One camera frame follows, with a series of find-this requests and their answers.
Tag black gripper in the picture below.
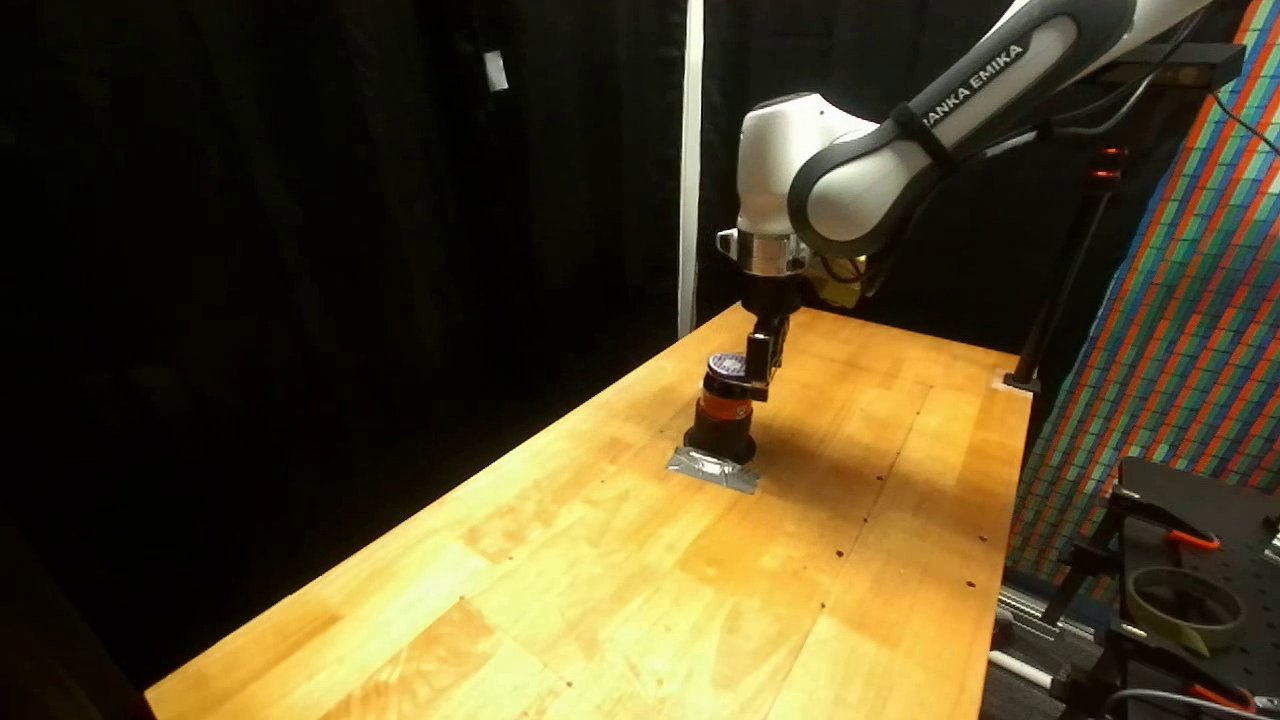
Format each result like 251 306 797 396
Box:
738 269 808 405

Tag black cup with orange band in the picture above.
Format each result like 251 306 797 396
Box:
682 347 766 469

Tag grey tape patch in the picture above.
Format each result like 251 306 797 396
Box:
663 445 770 502

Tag white vertical pole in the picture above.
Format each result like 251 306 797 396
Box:
672 0 709 342

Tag black table clamp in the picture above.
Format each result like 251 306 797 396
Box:
995 355 1052 400

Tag multicolour striped panel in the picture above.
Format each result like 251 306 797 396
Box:
1017 0 1280 585

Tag grey tape roll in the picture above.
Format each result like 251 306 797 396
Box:
1125 564 1248 640

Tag black camera stand pole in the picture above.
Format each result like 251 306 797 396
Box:
1012 131 1131 384

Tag silver metal rail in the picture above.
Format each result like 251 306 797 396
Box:
990 579 1114 677

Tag orange handled clamp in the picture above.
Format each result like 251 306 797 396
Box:
1159 523 1230 561

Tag black cable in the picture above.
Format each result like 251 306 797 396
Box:
1191 45 1280 159

